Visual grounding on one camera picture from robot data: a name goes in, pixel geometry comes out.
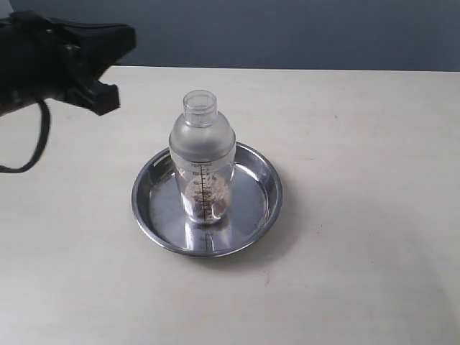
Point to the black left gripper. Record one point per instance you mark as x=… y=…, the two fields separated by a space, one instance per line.
x=52 y=58

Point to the clear plastic shaker bottle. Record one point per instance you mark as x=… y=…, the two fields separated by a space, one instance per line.
x=202 y=146

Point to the round stainless steel dish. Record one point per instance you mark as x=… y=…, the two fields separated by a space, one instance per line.
x=256 y=201

